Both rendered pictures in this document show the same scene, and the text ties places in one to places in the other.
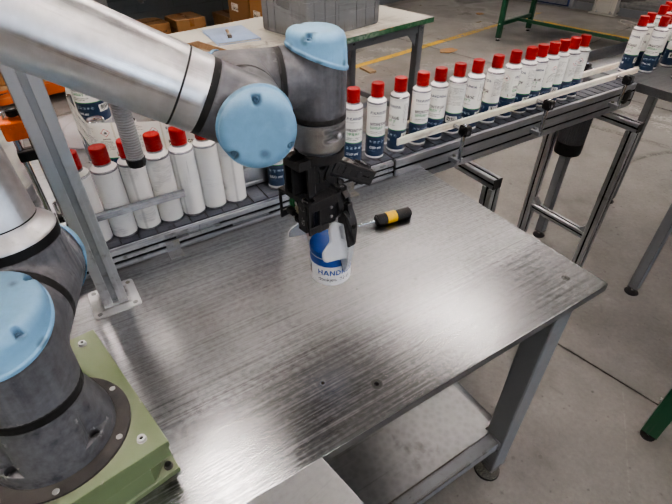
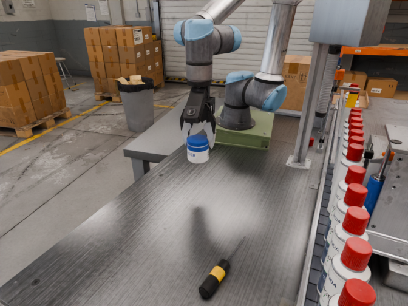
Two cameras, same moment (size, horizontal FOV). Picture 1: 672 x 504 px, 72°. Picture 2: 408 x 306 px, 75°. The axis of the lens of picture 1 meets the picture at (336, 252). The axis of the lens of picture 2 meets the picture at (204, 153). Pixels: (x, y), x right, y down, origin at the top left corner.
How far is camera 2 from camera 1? 1.32 m
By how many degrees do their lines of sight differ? 107
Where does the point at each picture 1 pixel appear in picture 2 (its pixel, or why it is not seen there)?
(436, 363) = (136, 189)
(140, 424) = (218, 127)
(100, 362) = (251, 132)
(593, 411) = not seen: outside the picture
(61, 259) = (255, 87)
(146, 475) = not seen: hidden behind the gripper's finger
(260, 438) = not seen: hidden behind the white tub
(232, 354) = (226, 164)
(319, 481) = (166, 152)
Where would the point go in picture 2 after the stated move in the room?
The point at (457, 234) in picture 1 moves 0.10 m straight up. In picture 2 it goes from (143, 294) to (138, 262)
